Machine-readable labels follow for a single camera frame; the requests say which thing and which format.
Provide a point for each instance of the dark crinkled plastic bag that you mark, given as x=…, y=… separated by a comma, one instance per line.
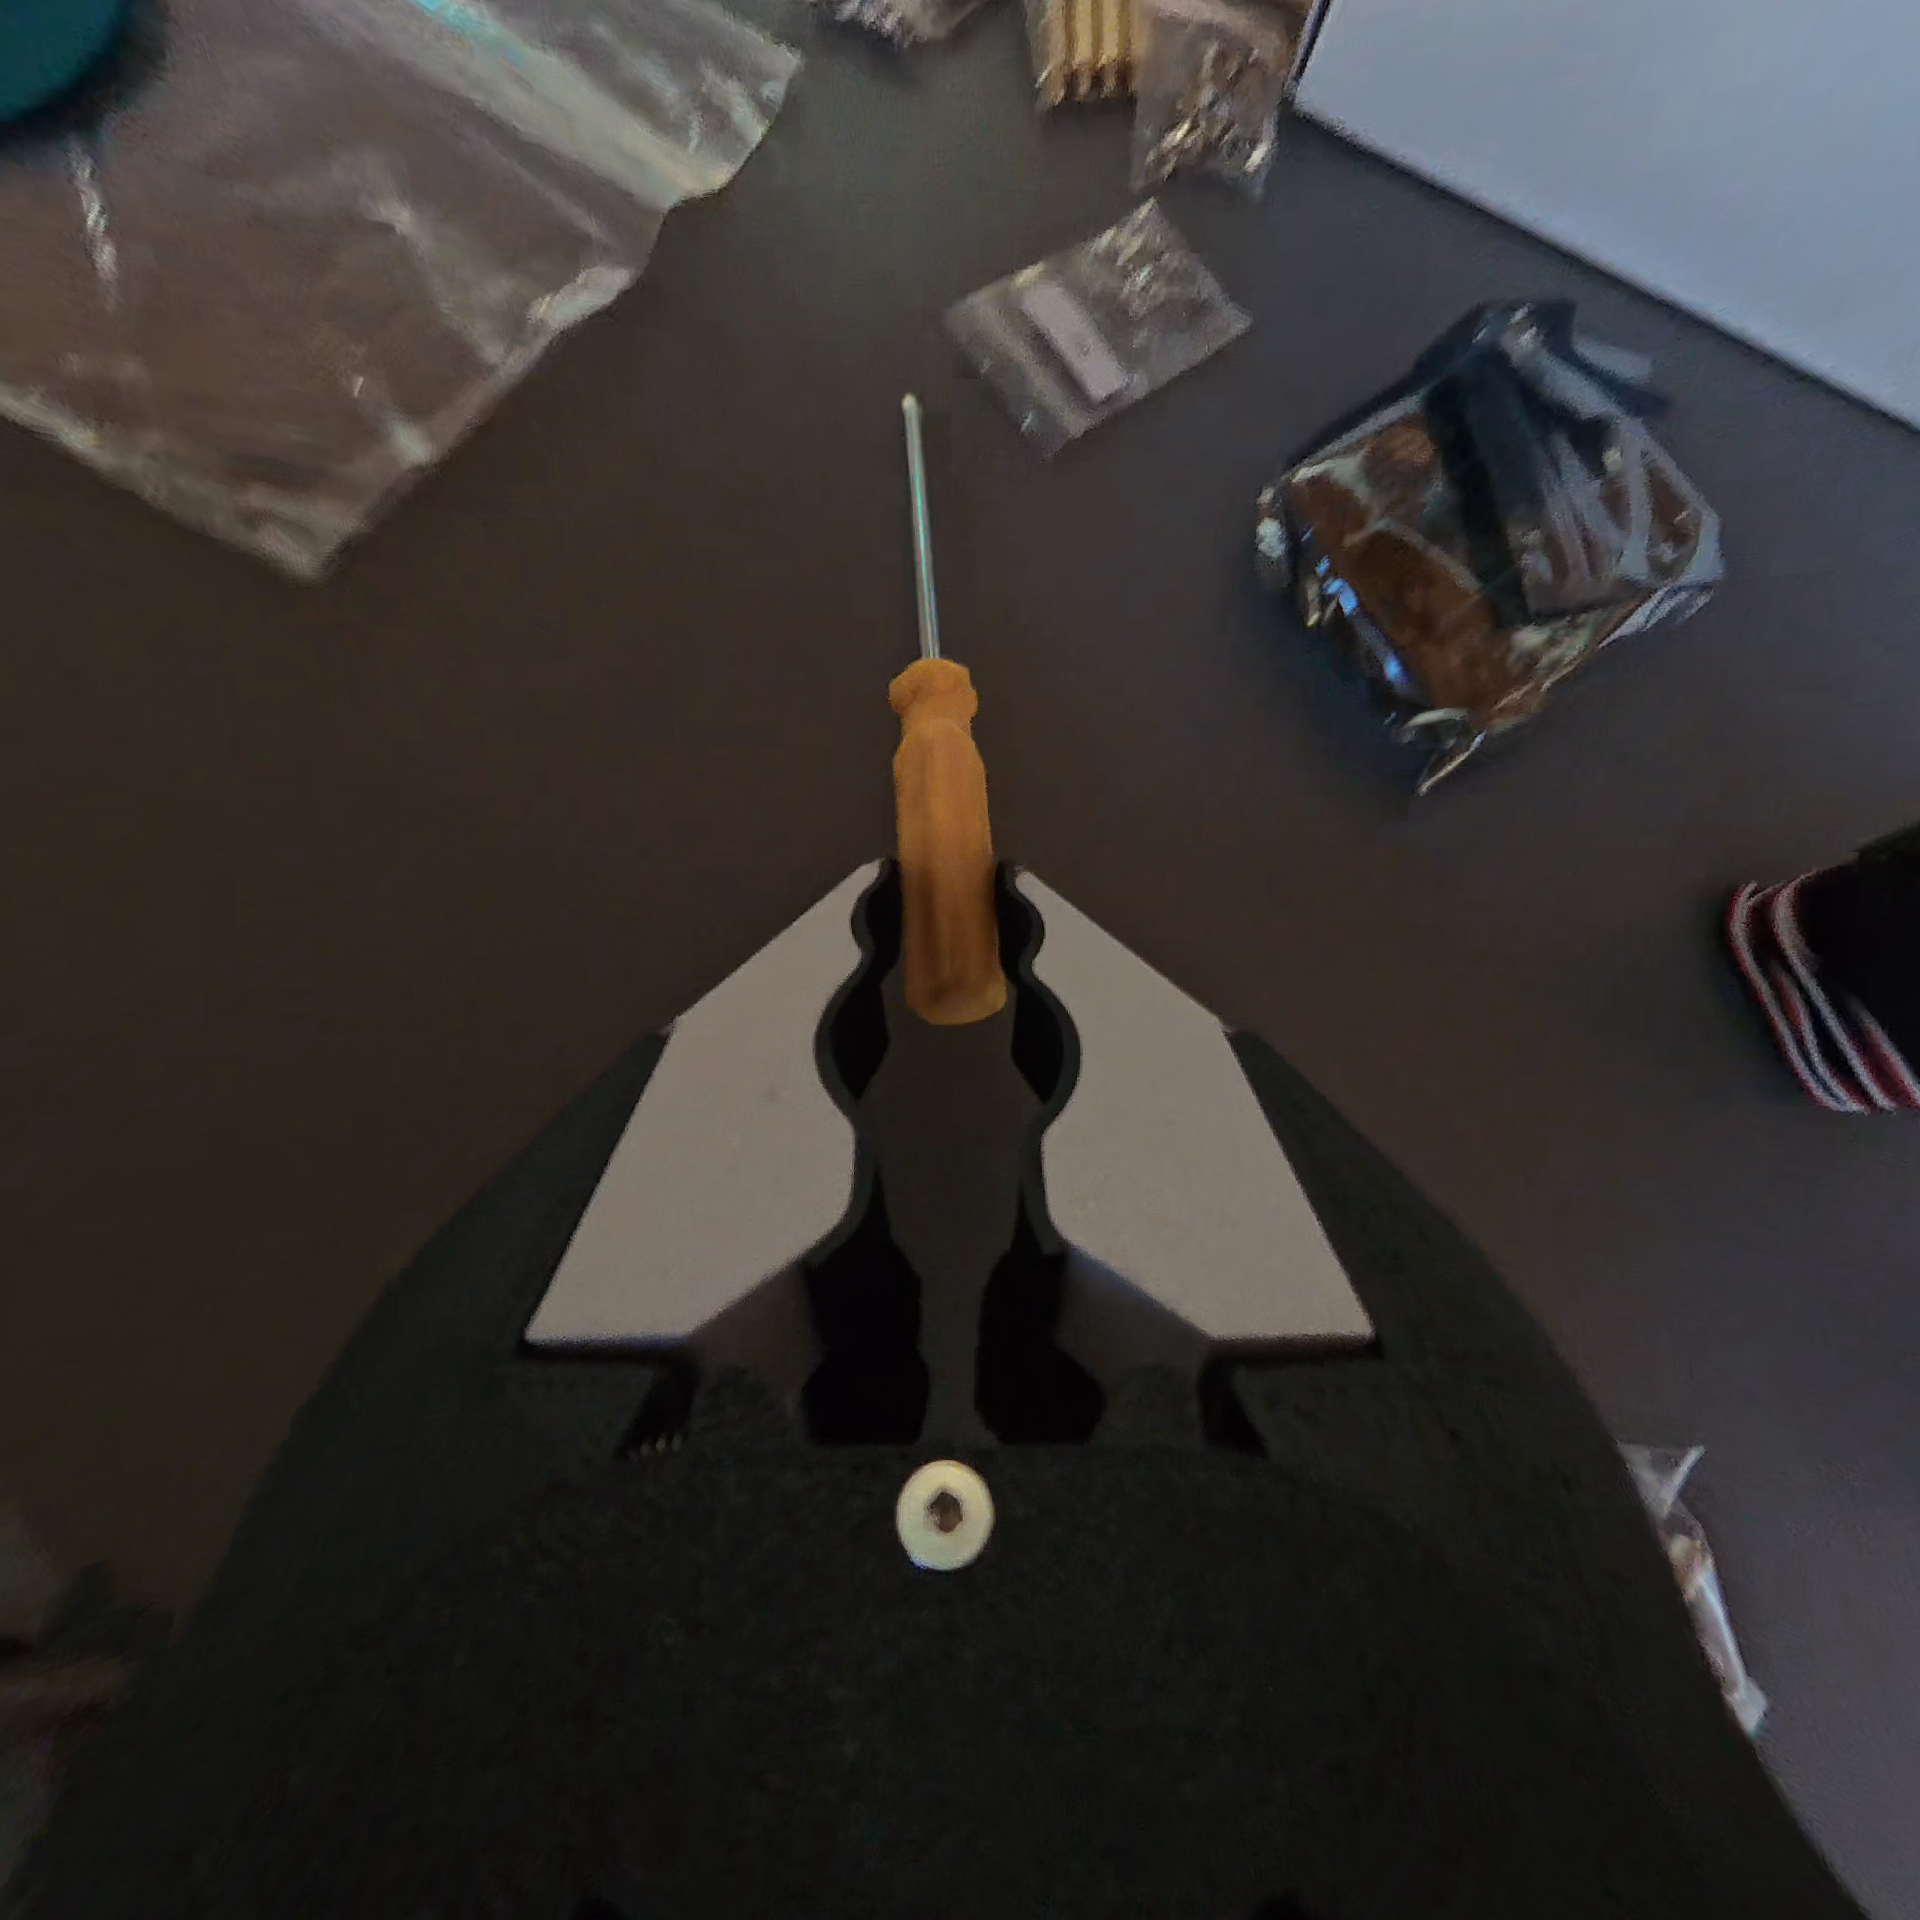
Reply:
x=1470, y=571

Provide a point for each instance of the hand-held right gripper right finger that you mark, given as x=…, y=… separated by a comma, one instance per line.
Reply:
x=1200, y=1185

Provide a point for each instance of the single clear hardware bag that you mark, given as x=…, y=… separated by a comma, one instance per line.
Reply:
x=1095, y=330
x=1689, y=1575

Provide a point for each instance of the orange and white cardboard box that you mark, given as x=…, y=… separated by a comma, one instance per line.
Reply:
x=1651, y=135

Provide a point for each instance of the blue round metal disc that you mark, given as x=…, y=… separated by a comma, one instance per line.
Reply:
x=60, y=45

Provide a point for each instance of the black striped bundle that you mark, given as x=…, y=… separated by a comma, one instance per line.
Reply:
x=1844, y=975

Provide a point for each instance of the pile of small screw bags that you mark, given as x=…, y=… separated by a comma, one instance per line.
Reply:
x=1184, y=75

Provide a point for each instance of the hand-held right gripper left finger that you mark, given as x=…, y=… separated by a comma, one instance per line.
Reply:
x=705, y=1185

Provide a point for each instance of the clear plastic bag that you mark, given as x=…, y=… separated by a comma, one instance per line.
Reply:
x=301, y=270

